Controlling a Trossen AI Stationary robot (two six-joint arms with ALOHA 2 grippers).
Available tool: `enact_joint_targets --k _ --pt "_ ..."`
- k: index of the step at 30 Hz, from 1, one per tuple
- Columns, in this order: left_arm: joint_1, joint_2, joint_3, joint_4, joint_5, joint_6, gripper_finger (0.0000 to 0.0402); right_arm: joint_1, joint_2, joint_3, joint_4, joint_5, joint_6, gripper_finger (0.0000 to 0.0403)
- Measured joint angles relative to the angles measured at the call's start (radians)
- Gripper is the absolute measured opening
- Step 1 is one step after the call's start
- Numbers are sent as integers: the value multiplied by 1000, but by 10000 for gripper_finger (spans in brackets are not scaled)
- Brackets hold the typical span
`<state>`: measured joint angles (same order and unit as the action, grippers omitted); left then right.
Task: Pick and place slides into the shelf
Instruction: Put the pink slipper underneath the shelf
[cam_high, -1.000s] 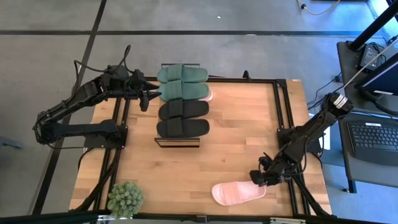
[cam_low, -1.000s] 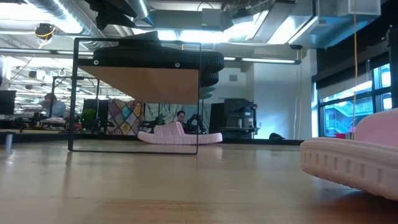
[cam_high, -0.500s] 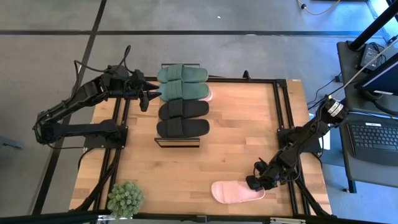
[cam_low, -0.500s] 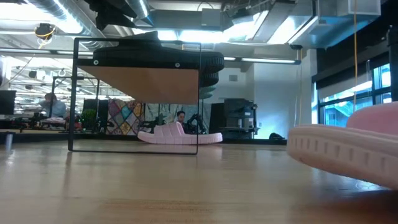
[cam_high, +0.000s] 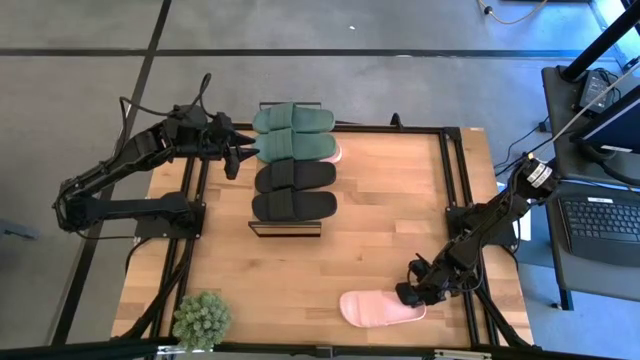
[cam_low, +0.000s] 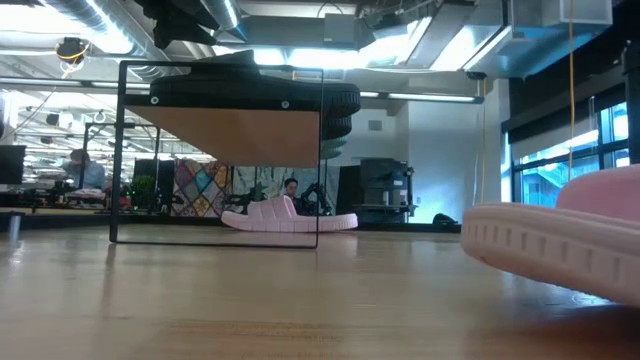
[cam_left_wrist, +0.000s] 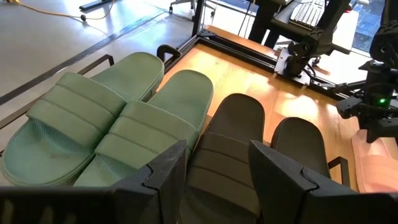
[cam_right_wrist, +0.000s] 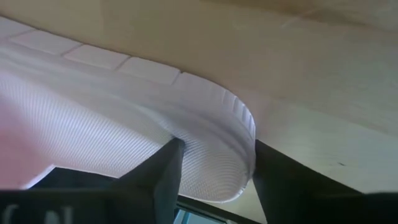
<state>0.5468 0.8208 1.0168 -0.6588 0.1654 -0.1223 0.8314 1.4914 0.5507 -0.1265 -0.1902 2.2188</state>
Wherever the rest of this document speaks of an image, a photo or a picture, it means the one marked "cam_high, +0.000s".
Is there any black slanted pole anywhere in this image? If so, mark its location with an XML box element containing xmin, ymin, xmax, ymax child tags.
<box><xmin>559</xmin><ymin>0</ymin><xmax>640</xmax><ymax>82</ymax></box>

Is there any wooden shelf with black frame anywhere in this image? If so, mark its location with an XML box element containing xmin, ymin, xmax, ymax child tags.
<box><xmin>248</xmin><ymin>101</ymin><xmax>324</xmax><ymax>238</ymax></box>

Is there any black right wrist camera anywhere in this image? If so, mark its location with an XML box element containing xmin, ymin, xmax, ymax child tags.
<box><xmin>394</xmin><ymin>281</ymin><xmax>422</xmax><ymax>308</ymax></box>

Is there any blue floor object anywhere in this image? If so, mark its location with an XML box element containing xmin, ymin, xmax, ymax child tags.
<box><xmin>0</xmin><ymin>219</ymin><xmax>40</xmax><ymax>242</ymax></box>

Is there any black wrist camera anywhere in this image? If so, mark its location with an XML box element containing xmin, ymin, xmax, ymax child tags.
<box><xmin>223</xmin><ymin>152</ymin><xmax>240</xmax><ymax>181</ymax></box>
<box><xmin>394</xmin><ymin>281</ymin><xmax>422</xmax><ymax>308</ymax></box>

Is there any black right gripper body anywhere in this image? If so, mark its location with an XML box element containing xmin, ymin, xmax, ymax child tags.
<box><xmin>416</xmin><ymin>258</ymin><xmax>459</xmax><ymax>306</ymax></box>

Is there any black laptop keyboard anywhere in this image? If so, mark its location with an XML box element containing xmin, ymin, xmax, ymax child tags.
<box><xmin>556</xmin><ymin>193</ymin><xmax>640</xmax><ymax>269</ymax></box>

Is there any pink slide sandal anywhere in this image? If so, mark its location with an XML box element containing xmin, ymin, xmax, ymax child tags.
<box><xmin>322</xmin><ymin>144</ymin><xmax>344</xmax><ymax>165</ymax></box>
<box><xmin>339</xmin><ymin>289</ymin><xmax>428</xmax><ymax>329</ymax></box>

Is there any dark computer monitor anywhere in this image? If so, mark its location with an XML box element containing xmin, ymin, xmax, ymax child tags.
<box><xmin>569</xmin><ymin>84</ymin><xmax>640</xmax><ymax>156</ymax></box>

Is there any black aluminium table frame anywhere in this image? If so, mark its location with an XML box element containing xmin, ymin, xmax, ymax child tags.
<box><xmin>119</xmin><ymin>112</ymin><xmax>534</xmax><ymax>351</ymax></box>

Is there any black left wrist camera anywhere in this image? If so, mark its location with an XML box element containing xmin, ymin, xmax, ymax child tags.
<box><xmin>223</xmin><ymin>152</ymin><xmax>240</xmax><ymax>181</ymax></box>

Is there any green slide sandal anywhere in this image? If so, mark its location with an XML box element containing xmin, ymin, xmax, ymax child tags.
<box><xmin>251</xmin><ymin>102</ymin><xmax>336</xmax><ymax>135</ymax></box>
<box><xmin>254</xmin><ymin>128</ymin><xmax>339</xmax><ymax>164</ymax></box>

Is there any black slide sandal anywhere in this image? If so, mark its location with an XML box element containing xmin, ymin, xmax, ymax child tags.
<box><xmin>254</xmin><ymin>159</ymin><xmax>337</xmax><ymax>194</ymax></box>
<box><xmin>251</xmin><ymin>188</ymin><xmax>339</xmax><ymax>223</ymax></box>

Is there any dark grey desk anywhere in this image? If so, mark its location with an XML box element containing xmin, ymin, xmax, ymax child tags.
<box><xmin>543</xmin><ymin>178</ymin><xmax>640</xmax><ymax>311</ymax></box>
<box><xmin>541</xmin><ymin>64</ymin><xmax>640</xmax><ymax>189</ymax></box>

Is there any green artificial plant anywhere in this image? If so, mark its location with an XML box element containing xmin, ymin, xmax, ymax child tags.
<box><xmin>172</xmin><ymin>291</ymin><xmax>234</xmax><ymax>352</ymax></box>

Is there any black power adapter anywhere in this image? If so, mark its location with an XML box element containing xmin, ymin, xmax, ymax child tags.
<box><xmin>578</xmin><ymin>69</ymin><xmax>615</xmax><ymax>114</ymax></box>

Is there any black rig crossbar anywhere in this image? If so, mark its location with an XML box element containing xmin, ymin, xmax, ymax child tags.
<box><xmin>0</xmin><ymin>335</ymin><xmax>640</xmax><ymax>360</ymax></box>

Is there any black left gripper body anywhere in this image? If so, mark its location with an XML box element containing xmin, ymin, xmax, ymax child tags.
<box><xmin>201</xmin><ymin>113</ymin><xmax>238</xmax><ymax>162</ymax></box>

